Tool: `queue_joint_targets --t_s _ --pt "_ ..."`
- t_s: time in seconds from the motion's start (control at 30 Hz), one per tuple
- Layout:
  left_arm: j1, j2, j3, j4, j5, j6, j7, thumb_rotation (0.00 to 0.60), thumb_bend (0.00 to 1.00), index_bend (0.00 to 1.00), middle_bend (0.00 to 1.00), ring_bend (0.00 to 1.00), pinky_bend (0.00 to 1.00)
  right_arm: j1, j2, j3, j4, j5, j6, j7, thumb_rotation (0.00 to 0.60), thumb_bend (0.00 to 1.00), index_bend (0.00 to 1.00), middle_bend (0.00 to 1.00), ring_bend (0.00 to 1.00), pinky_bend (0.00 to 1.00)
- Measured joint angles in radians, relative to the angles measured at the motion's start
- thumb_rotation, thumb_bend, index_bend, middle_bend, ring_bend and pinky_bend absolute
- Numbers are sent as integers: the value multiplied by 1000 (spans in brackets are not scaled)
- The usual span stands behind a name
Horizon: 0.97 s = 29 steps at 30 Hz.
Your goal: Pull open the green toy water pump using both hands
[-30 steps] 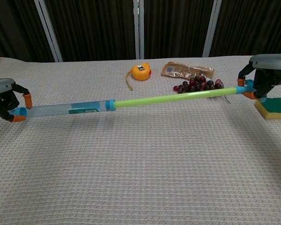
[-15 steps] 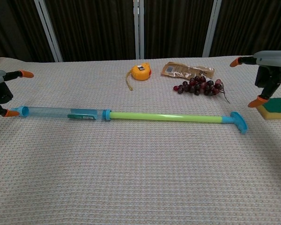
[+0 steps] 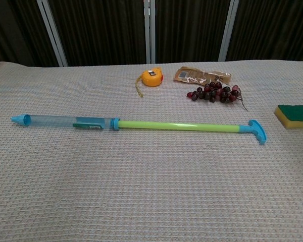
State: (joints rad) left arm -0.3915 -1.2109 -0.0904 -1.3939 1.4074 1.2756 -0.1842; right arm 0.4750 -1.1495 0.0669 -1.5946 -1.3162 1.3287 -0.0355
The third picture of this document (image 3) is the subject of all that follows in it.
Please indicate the brown snack packet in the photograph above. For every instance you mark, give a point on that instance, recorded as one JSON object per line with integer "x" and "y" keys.
{"x": 199, "y": 75}

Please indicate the beige woven tablecloth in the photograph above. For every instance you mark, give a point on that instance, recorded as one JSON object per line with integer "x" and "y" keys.
{"x": 141, "y": 181}

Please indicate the black folding screen panel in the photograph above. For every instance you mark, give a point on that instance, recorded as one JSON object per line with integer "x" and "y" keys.
{"x": 272, "y": 27}
{"x": 15, "y": 30}
{"x": 98, "y": 30}
{"x": 189, "y": 27}

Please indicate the bunch of dark red grapes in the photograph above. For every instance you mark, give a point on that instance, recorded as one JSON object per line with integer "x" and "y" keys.
{"x": 217, "y": 93}

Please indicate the green and blue air pump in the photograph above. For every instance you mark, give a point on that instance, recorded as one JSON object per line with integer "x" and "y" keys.
{"x": 53, "y": 121}

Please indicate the yellow tape measure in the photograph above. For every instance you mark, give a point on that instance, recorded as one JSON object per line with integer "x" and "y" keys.
{"x": 152, "y": 78}

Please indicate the green and yellow sponge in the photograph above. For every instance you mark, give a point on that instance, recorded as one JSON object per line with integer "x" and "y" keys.
{"x": 296, "y": 113}

